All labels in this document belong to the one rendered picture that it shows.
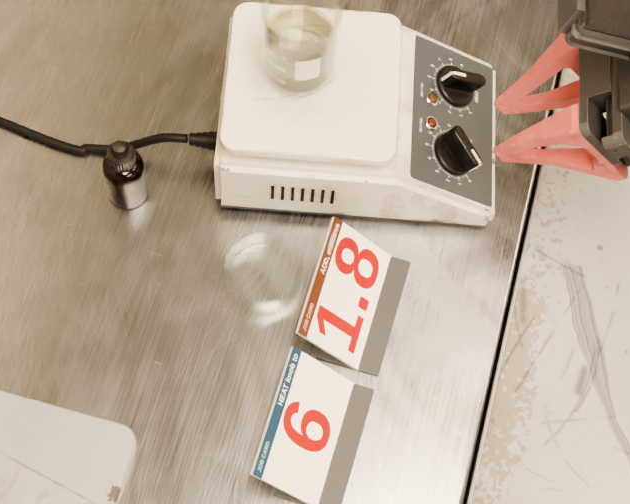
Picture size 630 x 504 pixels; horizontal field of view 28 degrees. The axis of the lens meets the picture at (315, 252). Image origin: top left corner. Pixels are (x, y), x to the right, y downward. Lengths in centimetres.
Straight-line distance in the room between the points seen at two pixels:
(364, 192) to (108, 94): 22
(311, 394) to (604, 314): 22
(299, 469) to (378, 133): 23
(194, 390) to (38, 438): 11
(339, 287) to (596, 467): 21
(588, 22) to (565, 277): 29
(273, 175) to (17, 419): 24
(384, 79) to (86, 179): 23
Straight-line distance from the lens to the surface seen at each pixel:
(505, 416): 88
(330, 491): 84
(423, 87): 90
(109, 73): 98
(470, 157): 88
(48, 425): 86
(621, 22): 68
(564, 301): 91
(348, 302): 87
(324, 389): 85
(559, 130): 75
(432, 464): 86
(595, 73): 76
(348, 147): 84
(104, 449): 85
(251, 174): 86
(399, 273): 90
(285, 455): 82
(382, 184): 86
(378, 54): 88
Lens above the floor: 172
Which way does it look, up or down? 66 degrees down
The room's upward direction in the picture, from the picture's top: 7 degrees clockwise
